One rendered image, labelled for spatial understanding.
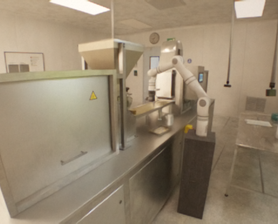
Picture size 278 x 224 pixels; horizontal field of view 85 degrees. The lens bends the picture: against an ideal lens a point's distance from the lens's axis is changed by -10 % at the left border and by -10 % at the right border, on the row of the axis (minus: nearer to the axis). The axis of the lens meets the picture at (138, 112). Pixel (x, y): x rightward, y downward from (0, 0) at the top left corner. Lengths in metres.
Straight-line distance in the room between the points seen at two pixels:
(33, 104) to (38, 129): 0.11
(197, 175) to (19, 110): 1.34
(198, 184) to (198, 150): 0.33
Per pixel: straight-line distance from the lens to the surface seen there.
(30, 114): 0.75
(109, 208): 0.97
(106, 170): 0.97
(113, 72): 0.97
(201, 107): 1.39
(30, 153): 0.79
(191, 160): 1.48
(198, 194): 1.66
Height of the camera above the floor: 1.34
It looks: 14 degrees down
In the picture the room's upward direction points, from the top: straight up
